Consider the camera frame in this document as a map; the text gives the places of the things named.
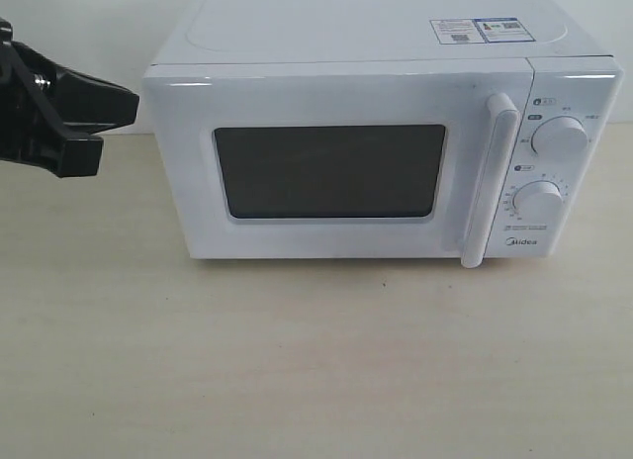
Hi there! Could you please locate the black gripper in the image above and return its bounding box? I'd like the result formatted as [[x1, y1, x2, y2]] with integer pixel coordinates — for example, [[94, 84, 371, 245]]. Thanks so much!
[[1, 19, 139, 178]]

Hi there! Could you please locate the white microwave door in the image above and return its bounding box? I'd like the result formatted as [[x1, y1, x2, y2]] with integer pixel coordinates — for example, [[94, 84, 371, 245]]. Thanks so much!
[[142, 59, 534, 261]]

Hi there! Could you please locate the white microwave oven body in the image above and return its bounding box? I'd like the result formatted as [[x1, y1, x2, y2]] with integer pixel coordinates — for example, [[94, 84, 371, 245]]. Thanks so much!
[[148, 0, 623, 260]]

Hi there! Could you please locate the lower white control knob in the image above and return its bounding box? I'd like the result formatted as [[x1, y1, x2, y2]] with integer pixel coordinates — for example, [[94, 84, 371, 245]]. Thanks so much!
[[512, 180, 563, 222]]

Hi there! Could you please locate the white control knob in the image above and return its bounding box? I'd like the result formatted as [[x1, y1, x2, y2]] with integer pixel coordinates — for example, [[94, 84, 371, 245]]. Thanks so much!
[[512, 180, 563, 222], [531, 117, 588, 160]]

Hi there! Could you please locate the upper white control knob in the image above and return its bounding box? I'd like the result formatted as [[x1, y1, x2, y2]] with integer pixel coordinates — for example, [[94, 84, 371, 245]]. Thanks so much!
[[531, 117, 588, 160]]

